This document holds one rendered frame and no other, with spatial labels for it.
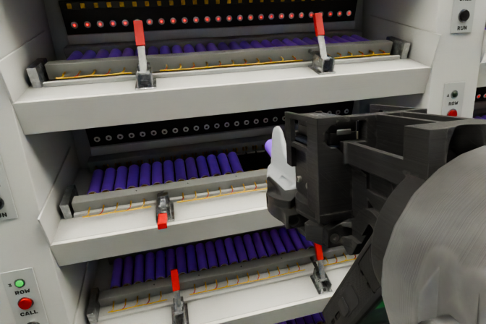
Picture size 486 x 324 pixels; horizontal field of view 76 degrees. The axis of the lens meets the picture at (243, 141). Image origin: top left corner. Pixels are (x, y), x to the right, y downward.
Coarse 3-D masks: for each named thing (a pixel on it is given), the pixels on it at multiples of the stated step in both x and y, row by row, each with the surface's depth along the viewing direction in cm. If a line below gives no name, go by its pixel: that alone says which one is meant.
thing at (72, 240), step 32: (256, 128) 65; (64, 160) 53; (64, 192) 49; (256, 192) 54; (64, 224) 47; (96, 224) 47; (128, 224) 47; (192, 224) 48; (224, 224) 50; (256, 224) 51; (64, 256) 45; (96, 256) 47
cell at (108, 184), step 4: (108, 168) 56; (112, 168) 57; (108, 172) 55; (112, 172) 56; (104, 176) 55; (108, 176) 54; (112, 176) 55; (104, 180) 54; (108, 180) 53; (112, 180) 54; (104, 184) 52; (108, 184) 53; (112, 184) 53; (104, 188) 52; (108, 188) 52; (112, 188) 53
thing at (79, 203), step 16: (224, 176) 54; (240, 176) 54; (256, 176) 54; (112, 192) 50; (128, 192) 50; (144, 192) 50; (160, 192) 51; (176, 192) 51; (192, 192) 52; (208, 192) 52; (240, 192) 52; (80, 208) 49; (96, 208) 49
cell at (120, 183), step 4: (120, 168) 56; (124, 168) 57; (116, 172) 56; (120, 172) 55; (124, 172) 56; (116, 176) 55; (120, 176) 54; (124, 176) 55; (116, 180) 54; (120, 180) 53; (124, 180) 54; (116, 184) 52; (120, 184) 52; (124, 184) 53; (116, 188) 52; (120, 188) 52; (124, 188) 53
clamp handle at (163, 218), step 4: (160, 200) 47; (164, 200) 47; (164, 204) 48; (160, 208) 47; (164, 208) 47; (160, 212) 45; (164, 212) 45; (160, 216) 43; (164, 216) 43; (160, 220) 42; (164, 220) 42; (160, 224) 41; (164, 224) 41; (160, 228) 41; (164, 228) 41
